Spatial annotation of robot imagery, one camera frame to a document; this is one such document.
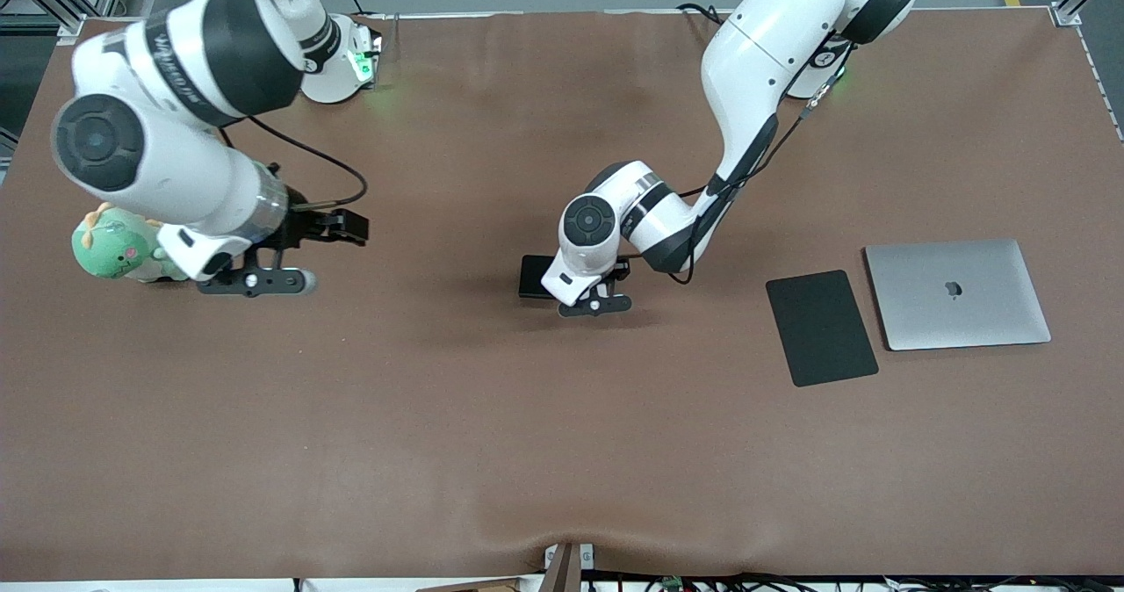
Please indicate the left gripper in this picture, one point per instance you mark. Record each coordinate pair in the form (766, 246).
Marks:
(622, 273)

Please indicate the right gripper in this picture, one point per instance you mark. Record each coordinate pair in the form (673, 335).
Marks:
(300, 223)

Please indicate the black smartphone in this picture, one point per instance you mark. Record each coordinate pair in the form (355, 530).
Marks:
(531, 277)

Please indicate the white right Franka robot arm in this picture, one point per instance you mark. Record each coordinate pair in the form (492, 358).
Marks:
(176, 65)

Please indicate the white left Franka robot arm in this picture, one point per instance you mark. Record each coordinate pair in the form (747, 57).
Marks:
(755, 56)

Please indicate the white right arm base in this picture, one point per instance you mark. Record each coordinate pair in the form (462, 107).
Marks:
(347, 65)

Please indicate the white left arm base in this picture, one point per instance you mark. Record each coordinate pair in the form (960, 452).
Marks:
(812, 83)

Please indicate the black rectangular mouse pad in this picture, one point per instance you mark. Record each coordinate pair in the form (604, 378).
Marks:
(821, 328)

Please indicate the brown felt table cover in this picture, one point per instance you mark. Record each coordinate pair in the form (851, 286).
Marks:
(439, 416)

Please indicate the green plush toy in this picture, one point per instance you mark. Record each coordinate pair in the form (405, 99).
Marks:
(114, 245)

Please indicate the silver closed Apple laptop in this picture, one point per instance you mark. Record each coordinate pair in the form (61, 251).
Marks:
(957, 306)

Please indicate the metal table edge bracket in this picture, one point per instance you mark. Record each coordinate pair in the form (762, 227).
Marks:
(566, 566)

